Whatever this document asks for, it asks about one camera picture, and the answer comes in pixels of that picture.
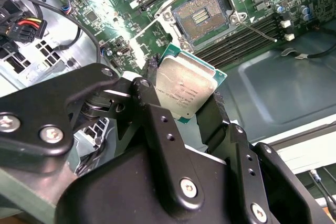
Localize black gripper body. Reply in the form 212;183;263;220
55;144;249;224

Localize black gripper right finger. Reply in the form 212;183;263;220
196;91;328;224

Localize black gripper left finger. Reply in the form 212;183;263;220
0;54;206;218

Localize silver green CPU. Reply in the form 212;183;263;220
155;42;228;125

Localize thin wire locking lever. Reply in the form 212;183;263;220
238;20;278;43

